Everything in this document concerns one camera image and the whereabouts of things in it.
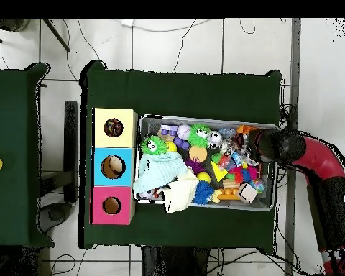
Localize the green spiky ball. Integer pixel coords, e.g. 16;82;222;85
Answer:
140;135;168;156

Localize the mint waffle cloth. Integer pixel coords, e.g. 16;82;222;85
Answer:
132;151;189;194

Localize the cream waffle cloth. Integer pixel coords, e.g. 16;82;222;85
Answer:
162;169;200;214

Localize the colourful spotted cloth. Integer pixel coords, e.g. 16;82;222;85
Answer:
104;118;124;137

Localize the wooden box with three holes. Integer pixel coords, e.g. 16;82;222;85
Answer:
91;107;139;226

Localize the white toy baseball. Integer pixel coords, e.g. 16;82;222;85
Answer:
177;124;193;141

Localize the purple spiky toy with eyes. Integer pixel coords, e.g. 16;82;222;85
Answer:
184;157;205;175

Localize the green spiky toy with eyes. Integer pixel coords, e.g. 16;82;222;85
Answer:
188;123;212;147

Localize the silver drink can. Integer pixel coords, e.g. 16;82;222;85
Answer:
207;130;224;150

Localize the blue spiky ball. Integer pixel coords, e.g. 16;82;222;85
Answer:
193;180;215;206

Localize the dark green table cloth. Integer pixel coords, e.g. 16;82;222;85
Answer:
78;60;282;254
0;62;55;249

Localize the plain wooden cube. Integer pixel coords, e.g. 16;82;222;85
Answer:
235;183;259;204

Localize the shallow wire mesh bin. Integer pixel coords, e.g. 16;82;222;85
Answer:
134;114;278;212

